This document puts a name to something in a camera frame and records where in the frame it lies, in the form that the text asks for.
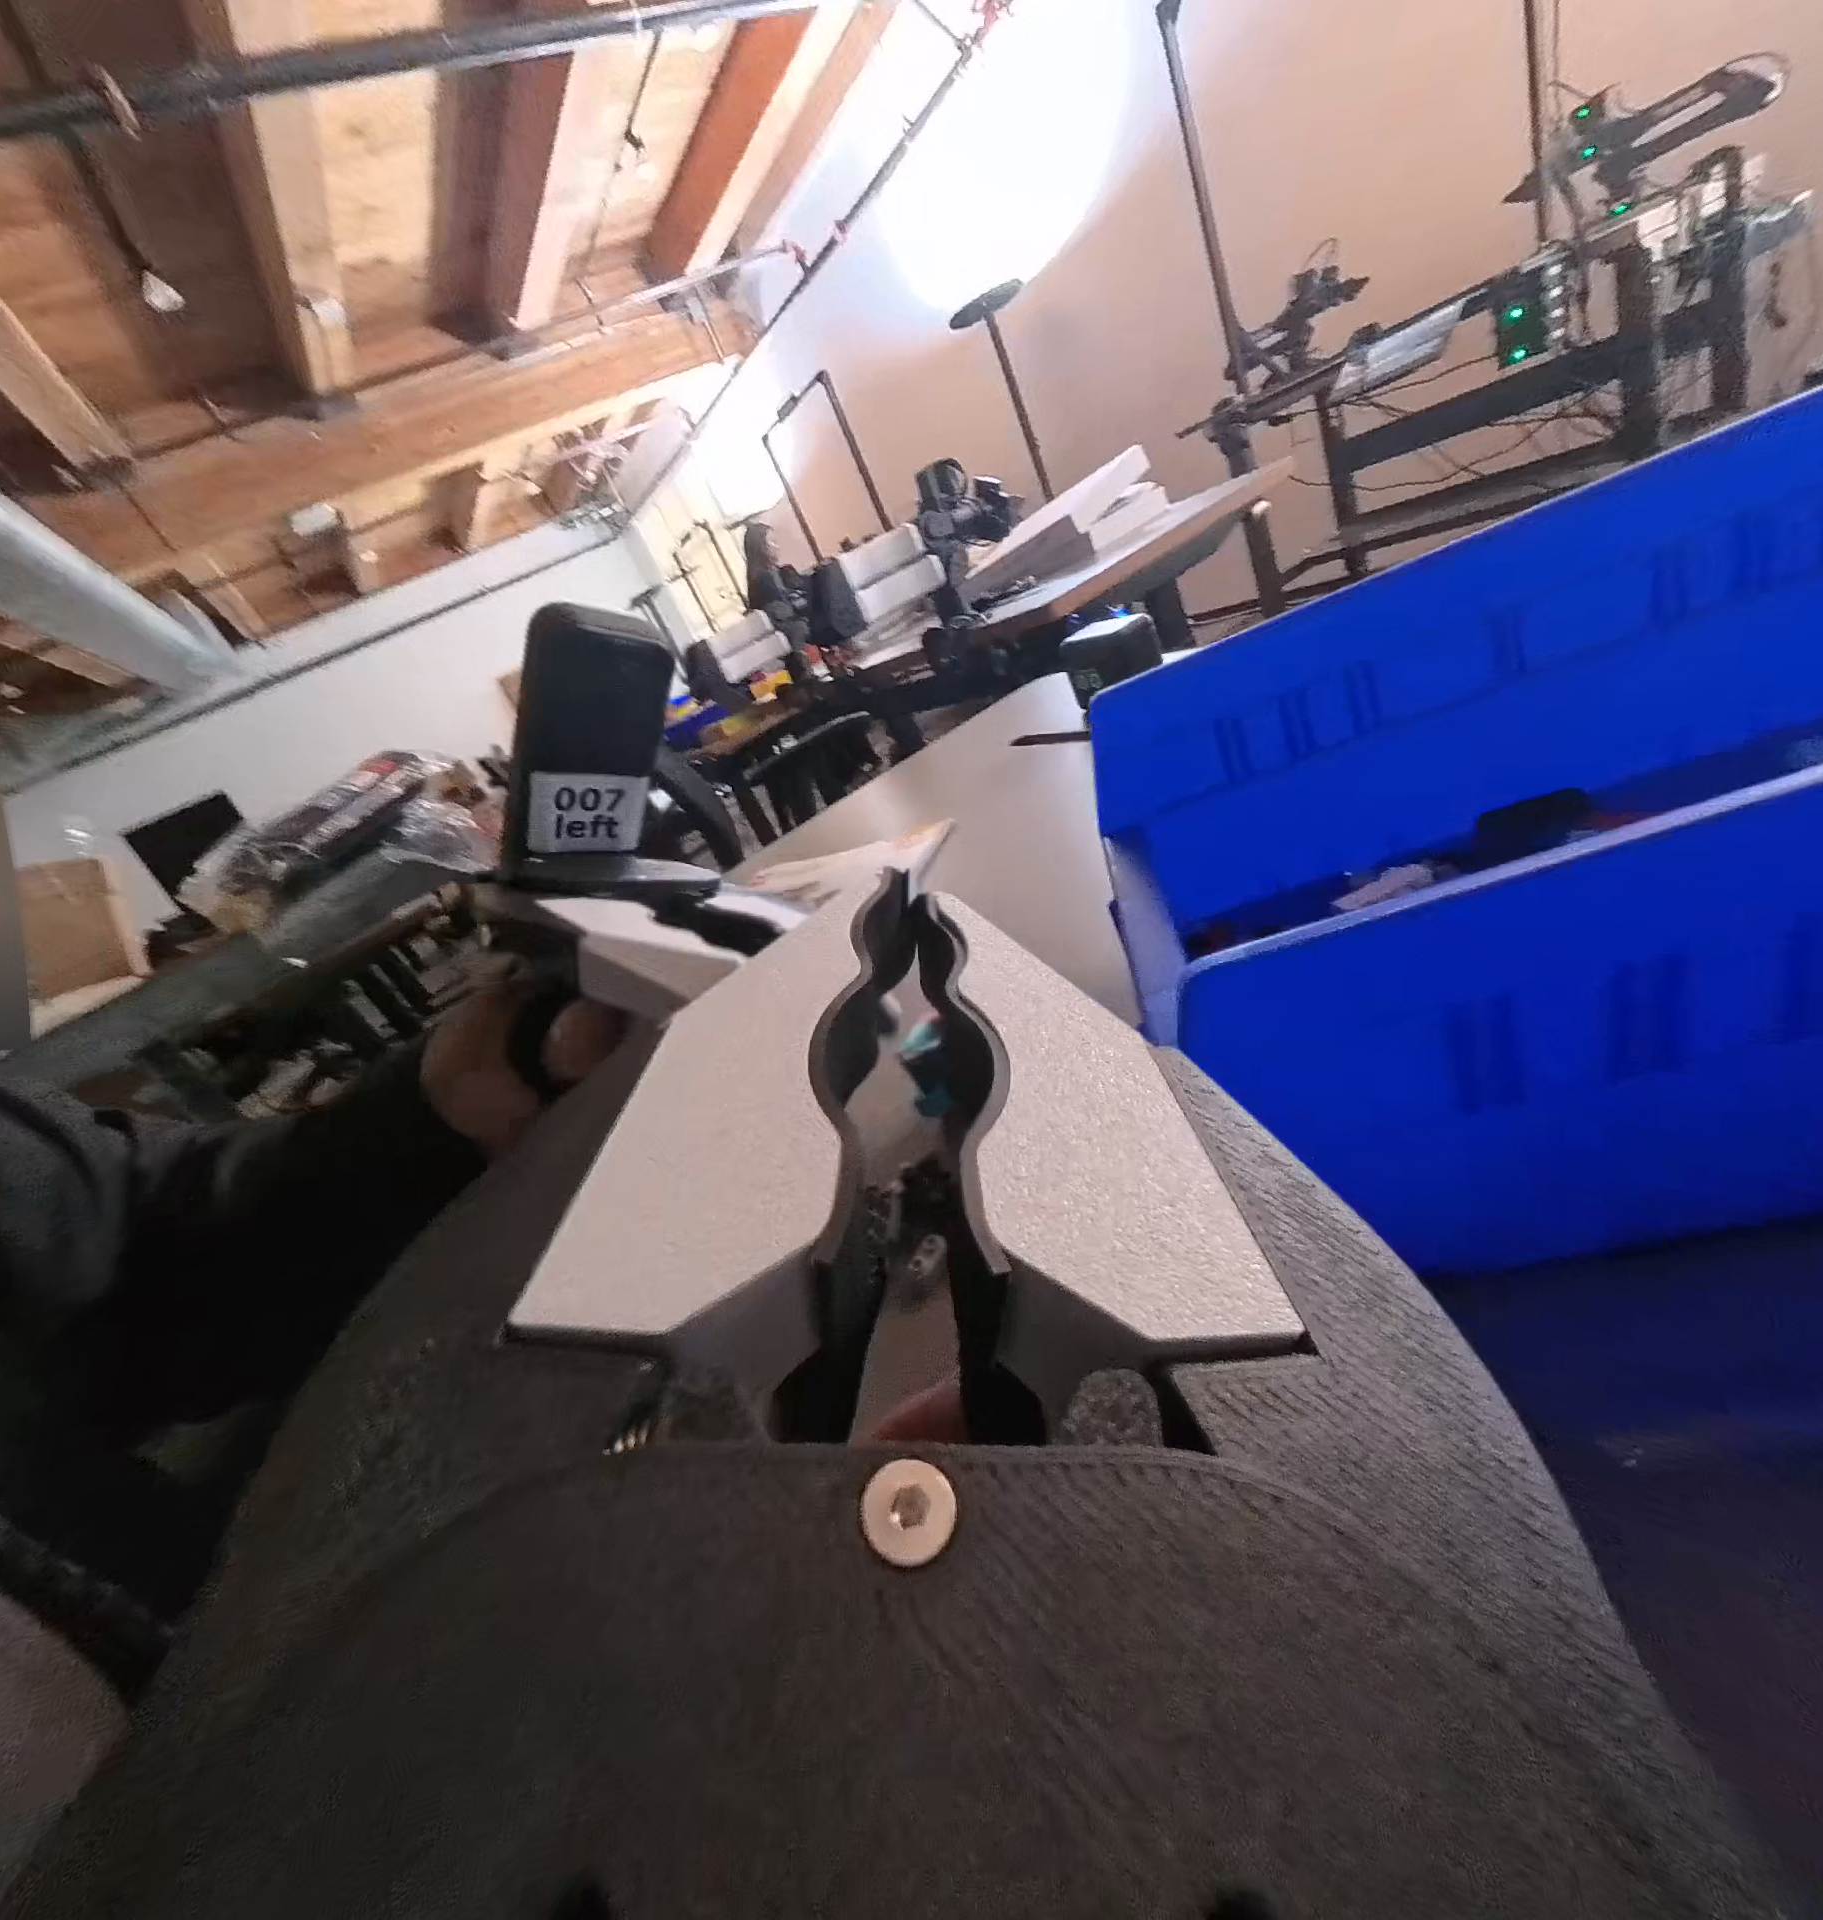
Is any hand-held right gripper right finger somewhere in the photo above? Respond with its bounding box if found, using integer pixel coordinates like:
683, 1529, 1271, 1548
920, 895, 1312, 1443

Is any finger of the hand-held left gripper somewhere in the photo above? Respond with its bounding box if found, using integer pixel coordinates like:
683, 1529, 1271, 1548
533, 899, 751, 1014
699, 895, 827, 958

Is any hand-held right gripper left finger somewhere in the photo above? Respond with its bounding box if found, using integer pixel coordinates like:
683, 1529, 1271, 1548
510, 868, 916, 1440

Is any blue plastic bin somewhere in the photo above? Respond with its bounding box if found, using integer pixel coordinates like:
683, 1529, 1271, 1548
1178, 748, 1823, 1279
1088, 366, 1823, 1044

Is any person's left forearm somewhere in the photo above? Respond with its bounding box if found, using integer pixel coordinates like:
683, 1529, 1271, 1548
0, 1036, 492, 1518

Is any grey desk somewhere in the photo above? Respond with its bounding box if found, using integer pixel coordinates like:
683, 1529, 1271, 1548
745, 676, 1823, 1920

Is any person's left hand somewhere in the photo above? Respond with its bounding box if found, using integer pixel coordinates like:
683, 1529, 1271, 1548
420, 967, 627, 1157

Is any printed instruction booklet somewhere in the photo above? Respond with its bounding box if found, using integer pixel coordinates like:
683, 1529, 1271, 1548
739, 816, 958, 909

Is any white and black robot unit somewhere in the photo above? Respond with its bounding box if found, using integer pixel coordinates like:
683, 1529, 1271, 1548
835, 526, 955, 634
695, 615, 796, 690

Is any black office chair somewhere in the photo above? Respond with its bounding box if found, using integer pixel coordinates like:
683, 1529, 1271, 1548
743, 712, 887, 826

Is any plastic wrapped dark bundle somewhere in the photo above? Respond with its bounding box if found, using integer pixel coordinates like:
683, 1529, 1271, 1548
198, 750, 505, 902

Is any black pipe stand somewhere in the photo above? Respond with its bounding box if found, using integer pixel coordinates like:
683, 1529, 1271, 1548
764, 366, 895, 530

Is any black cube device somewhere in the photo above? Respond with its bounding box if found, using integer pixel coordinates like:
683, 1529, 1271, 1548
1059, 614, 1164, 709

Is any black monitor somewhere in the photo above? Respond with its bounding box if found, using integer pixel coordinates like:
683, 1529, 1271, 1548
119, 791, 250, 904

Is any stack of white flat boxes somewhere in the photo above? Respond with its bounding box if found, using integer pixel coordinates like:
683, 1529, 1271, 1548
969, 445, 1172, 589

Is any black floor lamp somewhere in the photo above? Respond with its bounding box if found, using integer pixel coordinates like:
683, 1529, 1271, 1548
950, 276, 1060, 504

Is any pile of mixed toy bricks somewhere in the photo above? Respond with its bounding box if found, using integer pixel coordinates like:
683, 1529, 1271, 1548
1195, 736, 1823, 955

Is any wooden top work table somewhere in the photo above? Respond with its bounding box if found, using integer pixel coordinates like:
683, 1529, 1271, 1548
851, 456, 1298, 708

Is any brown cardboard box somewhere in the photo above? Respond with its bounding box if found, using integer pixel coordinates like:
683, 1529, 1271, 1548
10, 855, 150, 1005

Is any grey sweatshirt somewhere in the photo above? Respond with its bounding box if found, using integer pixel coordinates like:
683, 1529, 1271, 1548
0, 1561, 140, 1920

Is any metal rig with electronics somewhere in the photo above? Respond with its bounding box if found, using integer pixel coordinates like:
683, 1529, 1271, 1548
1178, 52, 1821, 579

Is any silver ventilation duct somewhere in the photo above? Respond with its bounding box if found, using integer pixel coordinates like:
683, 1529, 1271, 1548
0, 451, 245, 695

